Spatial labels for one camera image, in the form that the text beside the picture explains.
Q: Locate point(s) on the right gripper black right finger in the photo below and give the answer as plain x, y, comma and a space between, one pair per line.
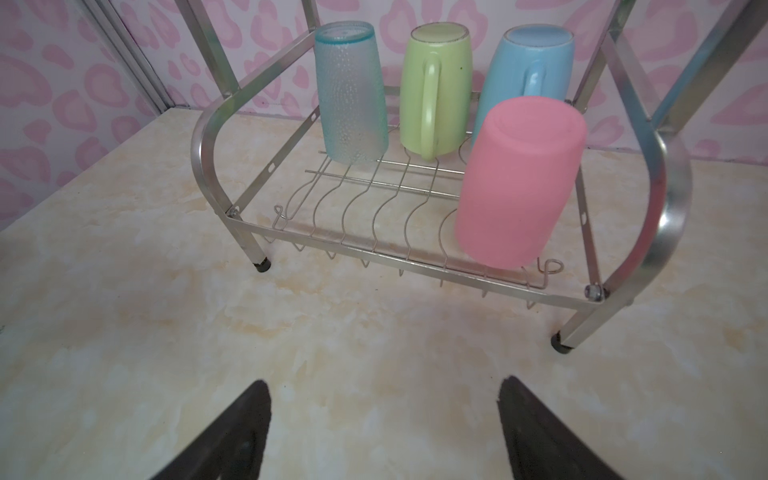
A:
539, 444

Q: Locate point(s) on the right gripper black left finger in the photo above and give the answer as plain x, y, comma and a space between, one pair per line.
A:
232, 446

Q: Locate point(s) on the opaque pink plastic cup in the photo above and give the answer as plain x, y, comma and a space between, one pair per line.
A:
519, 177

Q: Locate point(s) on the translucent teal plastic cup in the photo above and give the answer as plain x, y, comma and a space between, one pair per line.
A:
351, 92

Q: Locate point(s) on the light green ceramic mug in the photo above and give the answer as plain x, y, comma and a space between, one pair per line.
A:
436, 88

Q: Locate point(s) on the light blue ceramic mug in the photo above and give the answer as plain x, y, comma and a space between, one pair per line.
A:
530, 60

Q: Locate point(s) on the steel two-tier dish rack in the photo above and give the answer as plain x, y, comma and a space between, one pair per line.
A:
401, 221

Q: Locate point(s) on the aluminium corner frame post left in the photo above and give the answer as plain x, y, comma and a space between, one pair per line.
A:
108, 24

